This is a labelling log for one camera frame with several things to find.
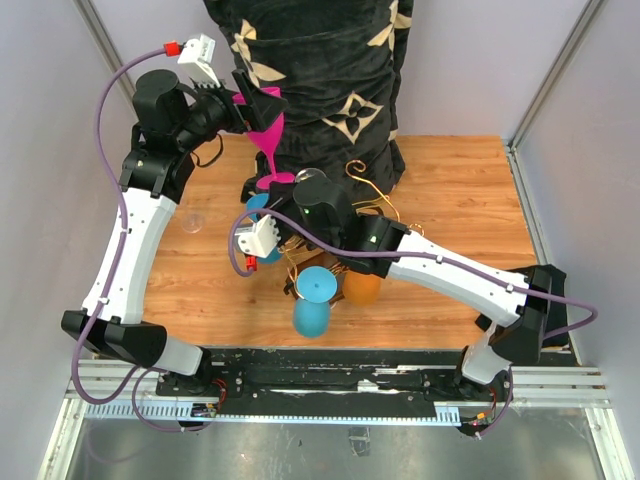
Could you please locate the black floral plush blanket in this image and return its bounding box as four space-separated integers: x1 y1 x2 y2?
205 0 414 201

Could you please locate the magenta wine glass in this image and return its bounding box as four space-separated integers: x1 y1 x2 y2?
237 87 295 191

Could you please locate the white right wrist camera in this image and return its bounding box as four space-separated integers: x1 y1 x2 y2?
233 215 282 272

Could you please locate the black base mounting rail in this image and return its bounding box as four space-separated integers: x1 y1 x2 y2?
154 348 508 420

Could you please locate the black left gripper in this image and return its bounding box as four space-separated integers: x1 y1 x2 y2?
175 69 288 151

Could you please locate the blue wine glass left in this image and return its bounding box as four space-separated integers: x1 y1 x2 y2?
246 193 282 265

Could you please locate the gold wire wine glass rack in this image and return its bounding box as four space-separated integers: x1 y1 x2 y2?
278 160 409 304

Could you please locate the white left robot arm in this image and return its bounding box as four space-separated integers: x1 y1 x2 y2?
61 70 287 396

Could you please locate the aluminium frame post left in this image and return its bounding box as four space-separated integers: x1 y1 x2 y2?
73 0 165 149

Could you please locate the blue wine glass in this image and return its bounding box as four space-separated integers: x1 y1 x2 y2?
246 193 282 265
293 266 338 338

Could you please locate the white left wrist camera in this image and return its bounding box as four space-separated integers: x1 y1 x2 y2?
163 34 221 88

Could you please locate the aluminium frame post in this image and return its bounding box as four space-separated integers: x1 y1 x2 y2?
507 0 609 149
73 0 165 149

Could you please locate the blue wine glass front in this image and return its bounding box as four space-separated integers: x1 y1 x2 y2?
293 266 338 338

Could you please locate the orange wine glass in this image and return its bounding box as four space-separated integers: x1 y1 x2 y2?
342 271 382 306

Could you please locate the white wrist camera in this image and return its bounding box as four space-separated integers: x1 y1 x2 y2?
233 215 282 272
163 34 221 88

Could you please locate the clear wine glass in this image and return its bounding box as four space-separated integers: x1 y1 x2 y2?
182 213 205 234
295 168 326 184

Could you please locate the aluminium frame post right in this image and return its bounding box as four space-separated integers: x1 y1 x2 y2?
507 0 609 149

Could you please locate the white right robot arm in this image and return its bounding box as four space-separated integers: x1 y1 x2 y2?
266 176 568 400

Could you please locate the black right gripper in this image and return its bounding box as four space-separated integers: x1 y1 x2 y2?
256 180 340 256

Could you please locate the black cloth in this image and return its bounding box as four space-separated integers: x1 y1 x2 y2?
475 264 569 348

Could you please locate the clear wine glass back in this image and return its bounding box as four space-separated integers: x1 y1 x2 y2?
295 168 326 184

